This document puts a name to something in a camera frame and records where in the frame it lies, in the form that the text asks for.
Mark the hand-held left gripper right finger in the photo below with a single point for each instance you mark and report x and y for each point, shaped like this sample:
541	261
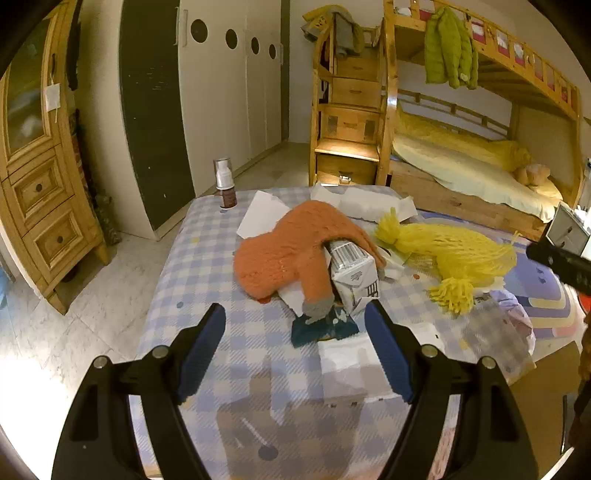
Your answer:
388	350

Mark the yellow cloth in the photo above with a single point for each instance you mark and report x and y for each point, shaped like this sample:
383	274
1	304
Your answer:
318	18

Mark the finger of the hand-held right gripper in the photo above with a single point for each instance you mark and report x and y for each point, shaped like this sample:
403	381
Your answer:
563	267

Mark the orange fuzzy sock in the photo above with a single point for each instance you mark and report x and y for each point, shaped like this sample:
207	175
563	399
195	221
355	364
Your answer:
277	258

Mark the grey jacket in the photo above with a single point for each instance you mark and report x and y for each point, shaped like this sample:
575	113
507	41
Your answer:
346	37

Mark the grey milk carton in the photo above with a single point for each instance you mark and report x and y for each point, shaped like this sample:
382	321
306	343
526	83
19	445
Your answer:
355	281

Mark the dark wardrobe door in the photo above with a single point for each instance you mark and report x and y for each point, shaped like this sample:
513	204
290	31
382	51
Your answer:
157	115

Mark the white folded paper sheet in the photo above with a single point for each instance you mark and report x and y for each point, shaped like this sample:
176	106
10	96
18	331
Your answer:
258	212

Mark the wooden bunk bed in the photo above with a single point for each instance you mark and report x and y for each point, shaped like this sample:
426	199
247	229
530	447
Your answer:
461	198

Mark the white paper note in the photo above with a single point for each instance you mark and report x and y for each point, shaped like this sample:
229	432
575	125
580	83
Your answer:
52	97

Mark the leaning patterned mat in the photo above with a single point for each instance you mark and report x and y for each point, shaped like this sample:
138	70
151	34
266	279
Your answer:
99	203

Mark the wooden cabinet with drawers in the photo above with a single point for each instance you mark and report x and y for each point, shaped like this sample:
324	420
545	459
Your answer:
41	194

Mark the wooden stair drawers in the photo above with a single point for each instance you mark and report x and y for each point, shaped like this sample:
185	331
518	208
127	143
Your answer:
351	124

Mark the tan plush toy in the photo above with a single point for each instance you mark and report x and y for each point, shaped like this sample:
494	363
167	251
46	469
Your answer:
531	174

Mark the yellow bedding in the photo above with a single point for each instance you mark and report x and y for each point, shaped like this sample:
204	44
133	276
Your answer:
443	157

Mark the brown pump bottle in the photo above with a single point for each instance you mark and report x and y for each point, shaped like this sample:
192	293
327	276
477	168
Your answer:
226	194

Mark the white card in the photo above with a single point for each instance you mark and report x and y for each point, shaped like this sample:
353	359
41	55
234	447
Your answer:
429	334

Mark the teal snack packet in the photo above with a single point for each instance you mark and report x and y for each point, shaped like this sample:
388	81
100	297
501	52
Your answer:
318	332

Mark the crumpled white wrapper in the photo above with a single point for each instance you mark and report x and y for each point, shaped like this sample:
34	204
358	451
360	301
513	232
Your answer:
392	270

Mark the bin with pale plastic bag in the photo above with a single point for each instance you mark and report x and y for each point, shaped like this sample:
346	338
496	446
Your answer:
503	332

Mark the white box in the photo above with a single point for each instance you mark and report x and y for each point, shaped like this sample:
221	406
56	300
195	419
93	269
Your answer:
351	369

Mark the white wardrobe with round holes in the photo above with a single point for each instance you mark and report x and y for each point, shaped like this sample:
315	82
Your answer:
217	101

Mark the yellow yarn hat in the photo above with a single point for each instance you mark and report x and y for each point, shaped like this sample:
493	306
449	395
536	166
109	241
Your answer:
452	249

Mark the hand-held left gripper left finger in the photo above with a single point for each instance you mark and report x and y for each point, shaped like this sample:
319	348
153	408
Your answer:
203	350

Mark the green puffer jacket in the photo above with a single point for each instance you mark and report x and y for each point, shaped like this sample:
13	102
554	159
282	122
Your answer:
450	46

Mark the blue checked tablecloth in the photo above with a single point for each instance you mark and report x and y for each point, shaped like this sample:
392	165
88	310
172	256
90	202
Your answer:
207	258

